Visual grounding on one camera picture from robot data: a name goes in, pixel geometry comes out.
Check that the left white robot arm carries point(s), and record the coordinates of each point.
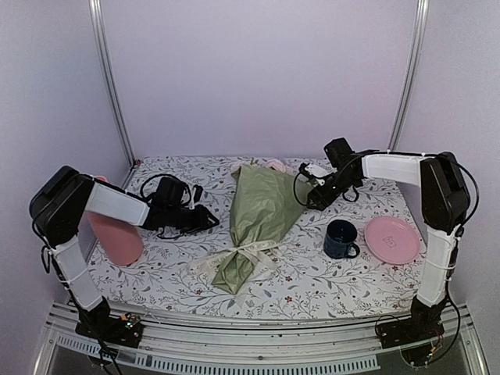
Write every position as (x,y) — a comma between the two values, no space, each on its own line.
(58,207)

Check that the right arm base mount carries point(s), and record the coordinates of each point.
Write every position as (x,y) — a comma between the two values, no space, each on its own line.
(410,332)

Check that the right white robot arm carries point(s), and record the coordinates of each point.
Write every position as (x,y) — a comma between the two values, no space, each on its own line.
(445,207)

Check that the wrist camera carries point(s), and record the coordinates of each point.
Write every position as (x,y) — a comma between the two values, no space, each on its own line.
(196,193)
(314,172)

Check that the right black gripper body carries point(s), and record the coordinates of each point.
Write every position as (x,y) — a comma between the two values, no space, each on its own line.
(341,185)

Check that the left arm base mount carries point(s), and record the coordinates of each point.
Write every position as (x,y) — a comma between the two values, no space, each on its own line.
(125,330)

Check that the pink plate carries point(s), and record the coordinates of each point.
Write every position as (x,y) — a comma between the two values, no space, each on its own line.
(392,240)

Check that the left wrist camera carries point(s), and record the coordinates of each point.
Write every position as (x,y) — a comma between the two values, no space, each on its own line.
(196,193)

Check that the floral patterned table mat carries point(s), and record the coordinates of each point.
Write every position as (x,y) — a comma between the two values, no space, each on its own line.
(307,285)

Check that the left aluminium frame post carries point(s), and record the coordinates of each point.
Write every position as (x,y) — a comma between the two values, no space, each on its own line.
(97,21)

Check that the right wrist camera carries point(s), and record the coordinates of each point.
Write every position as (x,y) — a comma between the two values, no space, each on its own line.
(314,172)

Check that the aluminium frame post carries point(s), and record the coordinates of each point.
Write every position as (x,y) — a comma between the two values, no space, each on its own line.
(418,35)
(97,21)

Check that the pink cylindrical vase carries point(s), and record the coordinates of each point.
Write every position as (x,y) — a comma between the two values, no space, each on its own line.
(119,239)

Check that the aluminium front rail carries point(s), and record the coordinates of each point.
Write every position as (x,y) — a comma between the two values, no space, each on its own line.
(181,343)

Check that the green paper bouquet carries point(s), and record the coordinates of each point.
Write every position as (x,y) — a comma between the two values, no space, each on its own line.
(266,205)

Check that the cream printed ribbon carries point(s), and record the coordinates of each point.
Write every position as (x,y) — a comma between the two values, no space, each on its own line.
(254,260)

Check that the dark blue mug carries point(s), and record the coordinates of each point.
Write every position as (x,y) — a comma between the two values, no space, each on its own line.
(339,240)

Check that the right aluminium frame post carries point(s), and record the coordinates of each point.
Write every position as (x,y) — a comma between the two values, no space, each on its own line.
(418,35)

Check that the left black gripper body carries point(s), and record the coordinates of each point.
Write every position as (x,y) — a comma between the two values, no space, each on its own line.
(186,223)

